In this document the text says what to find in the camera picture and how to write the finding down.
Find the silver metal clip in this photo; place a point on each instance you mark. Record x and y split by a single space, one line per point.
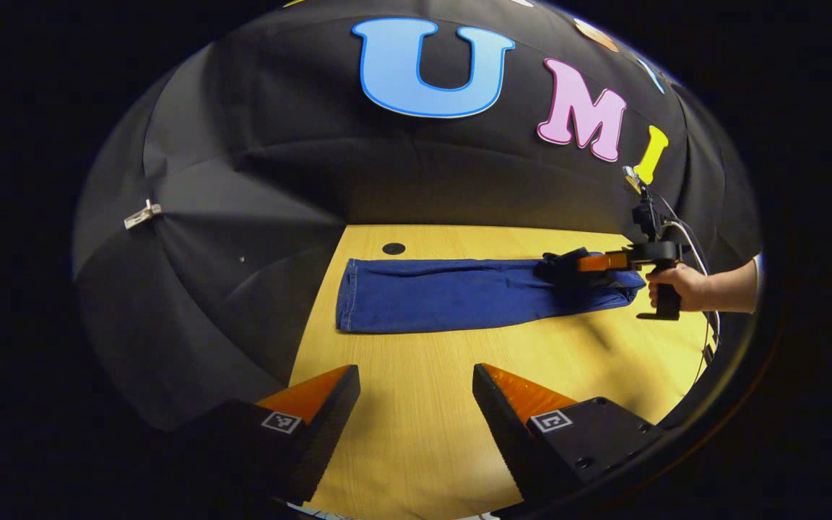
142 214

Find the blue denim jeans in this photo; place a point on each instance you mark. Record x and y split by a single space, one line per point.
452 296

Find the black backdrop cloth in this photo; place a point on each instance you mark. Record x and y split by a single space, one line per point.
257 180

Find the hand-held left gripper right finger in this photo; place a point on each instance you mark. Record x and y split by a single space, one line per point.
499 426

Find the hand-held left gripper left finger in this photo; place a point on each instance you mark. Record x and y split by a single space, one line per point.
333 419

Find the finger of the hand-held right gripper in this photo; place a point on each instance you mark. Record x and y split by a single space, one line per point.
600 261

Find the black table edge bracket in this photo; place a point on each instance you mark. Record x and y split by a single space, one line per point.
708 354

